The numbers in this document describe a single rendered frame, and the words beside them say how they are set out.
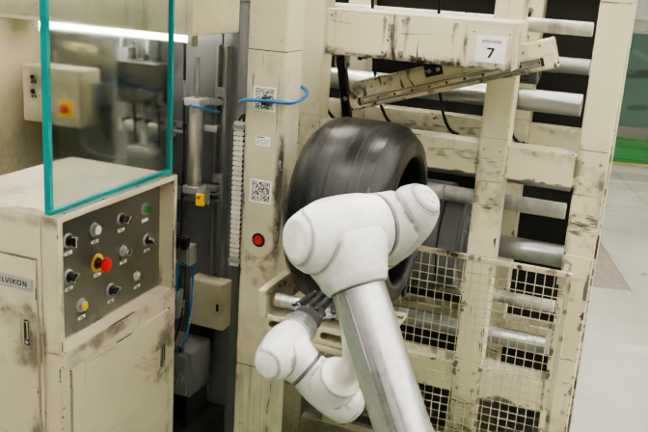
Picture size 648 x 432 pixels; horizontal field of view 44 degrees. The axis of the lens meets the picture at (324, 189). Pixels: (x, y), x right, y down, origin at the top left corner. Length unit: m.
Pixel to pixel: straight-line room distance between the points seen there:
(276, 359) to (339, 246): 0.57
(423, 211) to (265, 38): 1.07
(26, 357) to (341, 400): 0.84
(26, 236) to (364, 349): 1.03
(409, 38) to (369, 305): 1.28
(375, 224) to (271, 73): 1.06
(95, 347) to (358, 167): 0.87
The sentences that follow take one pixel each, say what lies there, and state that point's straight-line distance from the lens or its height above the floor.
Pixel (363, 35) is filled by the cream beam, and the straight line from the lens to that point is 2.61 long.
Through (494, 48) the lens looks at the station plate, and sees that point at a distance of 2.51.
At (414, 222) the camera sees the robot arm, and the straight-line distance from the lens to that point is 1.54.
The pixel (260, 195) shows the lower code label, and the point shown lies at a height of 1.21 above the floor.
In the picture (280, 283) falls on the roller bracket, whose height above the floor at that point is 0.93.
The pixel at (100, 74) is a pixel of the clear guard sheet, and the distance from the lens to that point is 2.19.
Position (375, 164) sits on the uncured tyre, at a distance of 2.25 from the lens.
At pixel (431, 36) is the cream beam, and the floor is 1.72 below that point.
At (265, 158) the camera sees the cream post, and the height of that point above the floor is 1.33.
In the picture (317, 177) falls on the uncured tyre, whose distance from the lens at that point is 2.26.
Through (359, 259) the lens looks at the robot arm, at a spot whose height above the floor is 1.40.
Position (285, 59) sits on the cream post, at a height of 1.63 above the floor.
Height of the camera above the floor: 1.88
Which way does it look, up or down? 15 degrees down
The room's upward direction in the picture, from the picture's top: 4 degrees clockwise
